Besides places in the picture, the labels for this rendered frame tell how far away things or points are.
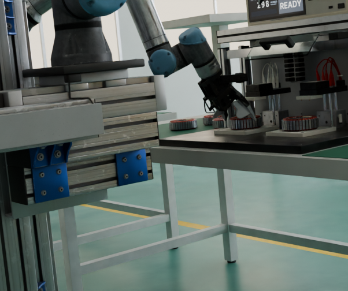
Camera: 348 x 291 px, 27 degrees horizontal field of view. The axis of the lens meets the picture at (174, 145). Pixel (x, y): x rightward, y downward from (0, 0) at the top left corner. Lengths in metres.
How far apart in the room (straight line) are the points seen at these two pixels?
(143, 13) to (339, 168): 0.73
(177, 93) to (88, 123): 6.32
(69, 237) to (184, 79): 5.06
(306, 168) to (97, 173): 0.53
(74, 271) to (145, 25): 1.33
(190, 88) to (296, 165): 6.15
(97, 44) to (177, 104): 6.17
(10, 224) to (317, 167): 0.78
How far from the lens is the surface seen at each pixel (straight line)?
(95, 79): 1.75
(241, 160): 2.05
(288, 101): 2.60
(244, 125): 2.35
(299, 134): 2.14
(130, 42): 7.57
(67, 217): 3.06
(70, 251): 3.09
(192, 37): 2.22
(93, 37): 1.76
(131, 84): 1.81
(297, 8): 2.38
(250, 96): 2.44
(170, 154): 2.30
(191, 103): 8.02
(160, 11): 7.83
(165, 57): 2.10
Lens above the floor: 1.03
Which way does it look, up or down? 7 degrees down
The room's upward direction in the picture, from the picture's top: 5 degrees counter-clockwise
